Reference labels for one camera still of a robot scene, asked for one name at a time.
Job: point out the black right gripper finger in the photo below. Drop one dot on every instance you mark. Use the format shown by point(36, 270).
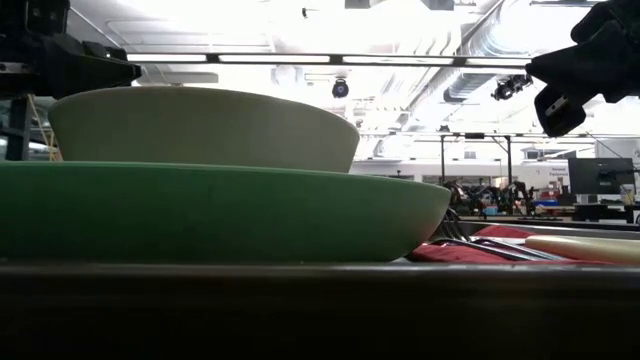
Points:
point(565, 67)

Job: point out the red cloth napkin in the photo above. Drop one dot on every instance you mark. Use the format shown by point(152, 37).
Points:
point(450, 255)

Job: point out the dark brown plastic tray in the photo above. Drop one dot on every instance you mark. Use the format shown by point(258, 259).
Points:
point(300, 310)

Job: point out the grey round bowl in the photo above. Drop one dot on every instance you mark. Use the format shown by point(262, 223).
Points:
point(210, 130)

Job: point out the black metal rig frame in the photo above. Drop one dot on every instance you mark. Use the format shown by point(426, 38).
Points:
point(20, 130)

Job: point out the black background pole stand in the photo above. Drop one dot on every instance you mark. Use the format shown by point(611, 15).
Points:
point(475, 135)

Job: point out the black dome ceiling camera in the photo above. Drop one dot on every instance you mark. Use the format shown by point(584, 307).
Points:
point(340, 89)

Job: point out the dark background table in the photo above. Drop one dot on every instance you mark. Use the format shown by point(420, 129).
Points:
point(600, 210)

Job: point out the black computer monitor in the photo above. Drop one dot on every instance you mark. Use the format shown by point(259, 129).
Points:
point(600, 175)

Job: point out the black hanging ceiling device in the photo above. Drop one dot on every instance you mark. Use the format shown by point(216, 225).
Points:
point(510, 86)

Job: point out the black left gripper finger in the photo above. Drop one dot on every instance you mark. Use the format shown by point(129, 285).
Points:
point(95, 70)

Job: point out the long ceiling light bar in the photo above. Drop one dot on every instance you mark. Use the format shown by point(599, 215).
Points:
point(275, 58)

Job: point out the grey ceiling air duct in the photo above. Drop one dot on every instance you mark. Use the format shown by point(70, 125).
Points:
point(457, 90)

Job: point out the black background robot arms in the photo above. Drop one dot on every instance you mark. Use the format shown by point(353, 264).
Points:
point(470, 192)

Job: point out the green round plate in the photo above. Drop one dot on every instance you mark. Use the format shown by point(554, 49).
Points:
point(200, 215)

